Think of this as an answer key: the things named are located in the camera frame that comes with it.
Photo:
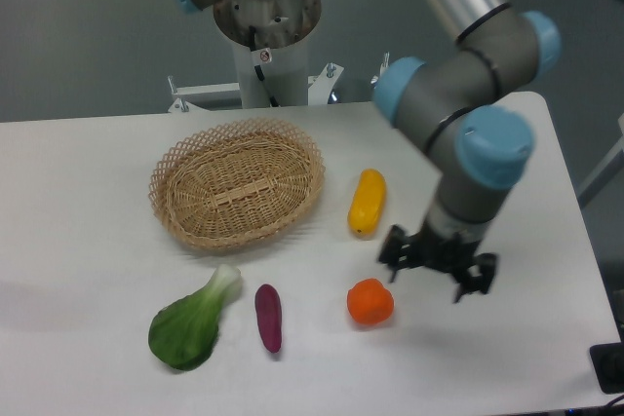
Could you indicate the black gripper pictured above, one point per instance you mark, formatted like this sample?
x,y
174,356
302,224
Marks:
x,y
429,249

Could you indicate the green bok choy vegetable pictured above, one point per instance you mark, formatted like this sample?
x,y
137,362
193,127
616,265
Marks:
x,y
183,335

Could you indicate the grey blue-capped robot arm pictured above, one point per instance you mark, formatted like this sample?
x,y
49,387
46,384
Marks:
x,y
449,111

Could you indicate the yellow elongated vegetable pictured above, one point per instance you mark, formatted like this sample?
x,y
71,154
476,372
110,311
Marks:
x,y
367,204

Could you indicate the orange round fruit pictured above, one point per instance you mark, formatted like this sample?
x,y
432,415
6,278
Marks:
x,y
369,302

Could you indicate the purple eggplant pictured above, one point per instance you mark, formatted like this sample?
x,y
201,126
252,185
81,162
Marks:
x,y
268,309

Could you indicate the black device at edge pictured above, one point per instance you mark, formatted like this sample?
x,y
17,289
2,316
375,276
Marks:
x,y
607,360

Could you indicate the white table leg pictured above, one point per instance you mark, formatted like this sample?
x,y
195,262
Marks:
x,y
603,172

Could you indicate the woven wicker basket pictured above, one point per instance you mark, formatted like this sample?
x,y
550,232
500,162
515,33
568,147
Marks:
x,y
237,183

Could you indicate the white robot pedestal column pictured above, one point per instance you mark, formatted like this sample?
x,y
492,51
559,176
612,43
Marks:
x,y
269,40

